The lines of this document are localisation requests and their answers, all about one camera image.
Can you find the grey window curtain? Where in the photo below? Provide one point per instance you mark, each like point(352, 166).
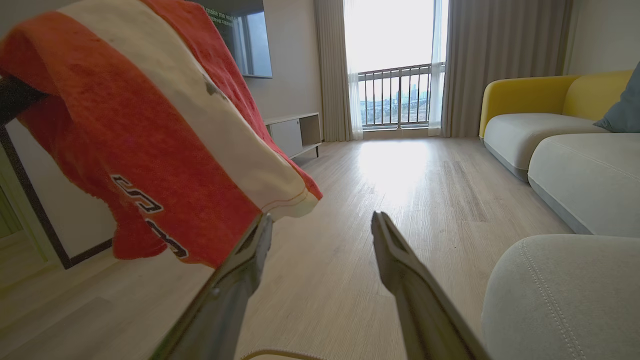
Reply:
point(500, 60)

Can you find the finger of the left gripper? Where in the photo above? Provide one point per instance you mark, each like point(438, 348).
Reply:
point(15, 100)

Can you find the white panel with black frame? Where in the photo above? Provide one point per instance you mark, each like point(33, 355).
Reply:
point(65, 215)

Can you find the cream laundry basket brown rim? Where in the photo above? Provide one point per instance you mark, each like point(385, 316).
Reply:
point(280, 354)

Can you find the beige window curtain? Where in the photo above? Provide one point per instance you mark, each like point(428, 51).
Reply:
point(332, 70)

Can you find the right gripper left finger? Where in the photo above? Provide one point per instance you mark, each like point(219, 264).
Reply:
point(227, 300)

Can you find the white low media cabinet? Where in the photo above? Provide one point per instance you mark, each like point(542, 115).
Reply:
point(295, 134)

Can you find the yellow and grey sofa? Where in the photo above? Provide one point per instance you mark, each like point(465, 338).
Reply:
point(575, 165)

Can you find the metal balcony railing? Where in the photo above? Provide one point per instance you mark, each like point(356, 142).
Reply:
point(395, 95)

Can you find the red and white garment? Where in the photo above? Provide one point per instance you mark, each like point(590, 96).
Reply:
point(150, 130)

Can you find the wall-mounted flat television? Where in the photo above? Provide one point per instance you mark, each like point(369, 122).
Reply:
point(252, 42)

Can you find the blue-grey cushion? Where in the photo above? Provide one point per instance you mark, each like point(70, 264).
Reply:
point(625, 110)

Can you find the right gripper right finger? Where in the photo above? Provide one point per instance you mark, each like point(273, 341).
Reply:
point(420, 310)

